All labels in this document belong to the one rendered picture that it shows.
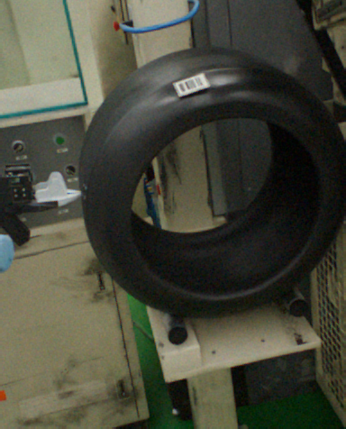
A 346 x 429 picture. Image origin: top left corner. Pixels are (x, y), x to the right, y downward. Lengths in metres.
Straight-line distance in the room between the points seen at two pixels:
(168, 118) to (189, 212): 0.55
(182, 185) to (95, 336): 0.73
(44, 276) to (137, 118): 0.94
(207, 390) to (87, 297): 0.48
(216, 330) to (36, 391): 0.89
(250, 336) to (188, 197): 0.40
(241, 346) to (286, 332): 0.12
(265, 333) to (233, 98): 0.61
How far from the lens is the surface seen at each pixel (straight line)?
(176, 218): 1.62
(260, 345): 1.46
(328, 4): 1.40
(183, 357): 1.39
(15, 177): 1.23
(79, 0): 4.65
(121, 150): 1.13
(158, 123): 1.12
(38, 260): 1.94
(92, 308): 2.04
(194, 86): 1.12
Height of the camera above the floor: 1.74
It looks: 25 degrees down
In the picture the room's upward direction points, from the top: 8 degrees counter-clockwise
